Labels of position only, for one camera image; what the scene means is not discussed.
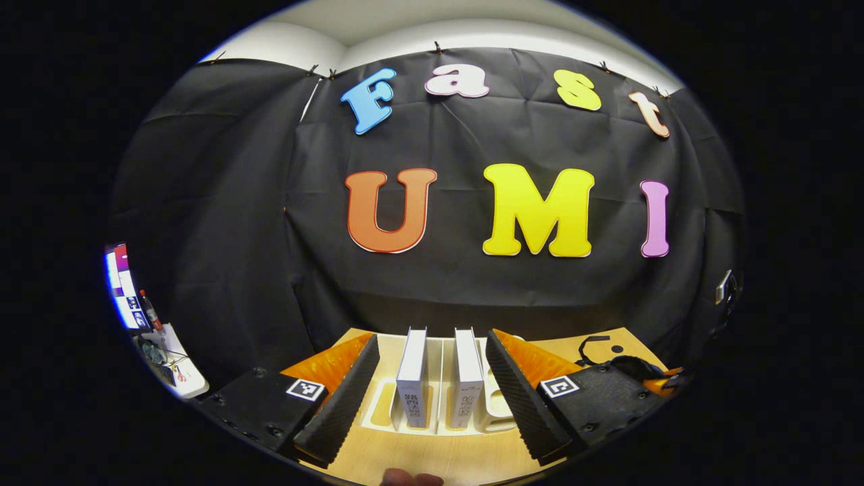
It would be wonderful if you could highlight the navy blue schoolbag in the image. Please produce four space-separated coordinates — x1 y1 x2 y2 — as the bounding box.
577 335 670 384

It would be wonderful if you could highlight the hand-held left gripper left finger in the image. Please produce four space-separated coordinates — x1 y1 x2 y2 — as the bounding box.
194 333 381 468

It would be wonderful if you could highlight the white book grey patterned cover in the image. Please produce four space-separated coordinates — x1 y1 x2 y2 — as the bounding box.
450 328 485 430

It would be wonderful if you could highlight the white side table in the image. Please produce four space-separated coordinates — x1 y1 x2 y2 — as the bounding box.
134 323 210 400

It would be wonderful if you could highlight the white plastic bookshelf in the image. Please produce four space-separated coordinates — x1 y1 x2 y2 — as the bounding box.
361 332 525 437

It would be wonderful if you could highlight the white book blue-grey cover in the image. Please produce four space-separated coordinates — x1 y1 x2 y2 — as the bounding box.
396 327 429 430

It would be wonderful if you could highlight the computer monitor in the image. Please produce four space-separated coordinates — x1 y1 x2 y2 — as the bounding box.
105 243 151 331

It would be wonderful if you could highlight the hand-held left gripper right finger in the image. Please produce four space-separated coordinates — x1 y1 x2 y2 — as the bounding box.
485 329 669 468

